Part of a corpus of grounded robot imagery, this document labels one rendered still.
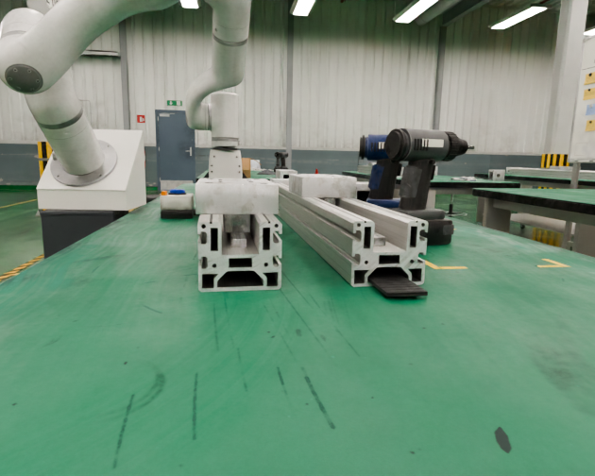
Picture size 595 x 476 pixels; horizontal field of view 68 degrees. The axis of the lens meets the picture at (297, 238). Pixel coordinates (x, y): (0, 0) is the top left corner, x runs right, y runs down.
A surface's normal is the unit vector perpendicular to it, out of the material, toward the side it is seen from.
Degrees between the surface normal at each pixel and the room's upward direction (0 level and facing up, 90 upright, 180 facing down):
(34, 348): 0
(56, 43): 113
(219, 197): 90
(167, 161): 90
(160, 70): 90
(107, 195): 90
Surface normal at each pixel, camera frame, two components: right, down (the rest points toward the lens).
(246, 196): 0.18, 0.18
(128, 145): 0.03, -0.57
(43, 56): 0.63, 0.48
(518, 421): 0.02, -0.98
